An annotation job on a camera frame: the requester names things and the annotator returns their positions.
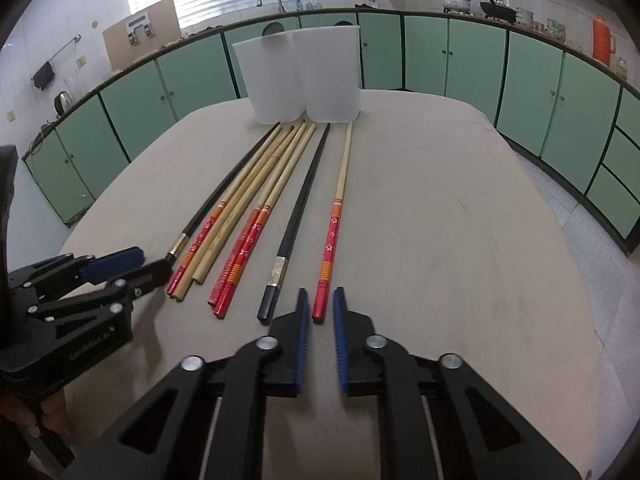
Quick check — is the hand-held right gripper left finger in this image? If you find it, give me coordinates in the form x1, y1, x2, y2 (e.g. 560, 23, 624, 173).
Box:
60, 287, 311, 480

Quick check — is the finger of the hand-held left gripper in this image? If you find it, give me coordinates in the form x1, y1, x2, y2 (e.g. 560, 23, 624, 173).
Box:
27, 258, 175, 322
7, 246, 147, 303

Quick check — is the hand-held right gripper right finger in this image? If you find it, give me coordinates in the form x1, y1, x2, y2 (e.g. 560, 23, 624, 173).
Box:
332, 287, 596, 480

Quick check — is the plain wooden chopstick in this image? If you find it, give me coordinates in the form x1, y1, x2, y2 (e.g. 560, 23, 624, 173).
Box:
175, 125, 298, 302
191, 124, 301, 286

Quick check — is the red-handled bamboo chopstick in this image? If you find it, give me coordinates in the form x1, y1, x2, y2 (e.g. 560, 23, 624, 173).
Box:
312, 120, 354, 324
167, 125, 296, 297
207, 121, 308, 307
214, 122, 319, 320

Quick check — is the white plastic utensil holder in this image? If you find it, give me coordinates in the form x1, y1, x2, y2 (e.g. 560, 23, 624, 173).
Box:
291, 25, 362, 123
233, 31, 306, 125

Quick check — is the person's left hand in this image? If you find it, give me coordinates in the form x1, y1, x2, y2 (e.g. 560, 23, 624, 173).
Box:
0, 394, 68, 433

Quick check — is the metal kettle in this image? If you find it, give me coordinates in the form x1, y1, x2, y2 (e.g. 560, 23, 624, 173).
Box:
53, 91, 76, 118

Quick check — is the dark hanging cloth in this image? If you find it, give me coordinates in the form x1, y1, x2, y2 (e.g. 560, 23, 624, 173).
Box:
31, 61, 56, 92

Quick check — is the brown cardboard board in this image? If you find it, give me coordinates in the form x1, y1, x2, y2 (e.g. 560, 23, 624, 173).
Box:
102, 0, 182, 71

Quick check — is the row of green cabinet doors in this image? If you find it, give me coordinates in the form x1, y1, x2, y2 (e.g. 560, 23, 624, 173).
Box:
22, 10, 640, 256

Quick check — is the black wok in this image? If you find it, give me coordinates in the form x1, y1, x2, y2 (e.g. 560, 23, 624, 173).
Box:
480, 0, 518, 23

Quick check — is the orange thermos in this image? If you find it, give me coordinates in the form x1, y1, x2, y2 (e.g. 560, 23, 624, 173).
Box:
592, 14, 617, 66

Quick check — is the metal towel rail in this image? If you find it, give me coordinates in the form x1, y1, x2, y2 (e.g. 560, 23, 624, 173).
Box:
37, 35, 81, 78

